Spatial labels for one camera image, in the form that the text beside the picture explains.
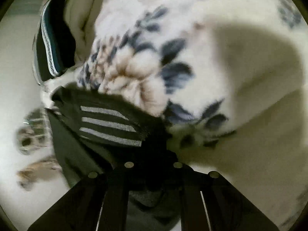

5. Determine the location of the black small garment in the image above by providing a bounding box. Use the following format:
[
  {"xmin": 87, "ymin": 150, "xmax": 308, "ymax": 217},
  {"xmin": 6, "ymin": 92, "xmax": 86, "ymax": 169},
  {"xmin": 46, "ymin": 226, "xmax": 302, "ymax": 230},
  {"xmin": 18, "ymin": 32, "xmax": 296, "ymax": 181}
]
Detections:
[{"xmin": 45, "ymin": 83, "xmax": 193, "ymax": 231}]

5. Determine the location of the folded striped clothes stack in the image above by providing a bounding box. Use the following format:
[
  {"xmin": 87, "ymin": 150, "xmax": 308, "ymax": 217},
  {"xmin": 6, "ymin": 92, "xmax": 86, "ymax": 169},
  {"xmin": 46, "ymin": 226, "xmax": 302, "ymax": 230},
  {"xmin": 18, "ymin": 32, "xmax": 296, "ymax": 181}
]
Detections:
[{"xmin": 32, "ymin": 0, "xmax": 76, "ymax": 85}]

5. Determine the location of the slipper on floor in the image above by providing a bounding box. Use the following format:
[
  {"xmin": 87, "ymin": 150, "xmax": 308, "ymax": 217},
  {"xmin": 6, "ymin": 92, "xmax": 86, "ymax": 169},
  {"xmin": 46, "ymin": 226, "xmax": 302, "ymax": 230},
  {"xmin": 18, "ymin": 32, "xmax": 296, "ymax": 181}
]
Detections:
[
  {"xmin": 15, "ymin": 107, "xmax": 51, "ymax": 155},
  {"xmin": 17, "ymin": 155, "xmax": 63, "ymax": 191}
]

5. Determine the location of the white floral fleece blanket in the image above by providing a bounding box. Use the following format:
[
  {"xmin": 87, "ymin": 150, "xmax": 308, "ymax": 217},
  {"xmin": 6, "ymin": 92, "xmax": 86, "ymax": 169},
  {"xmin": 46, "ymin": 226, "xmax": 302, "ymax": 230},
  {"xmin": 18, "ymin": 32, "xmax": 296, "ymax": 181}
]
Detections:
[{"xmin": 44, "ymin": 0, "xmax": 307, "ymax": 230}]

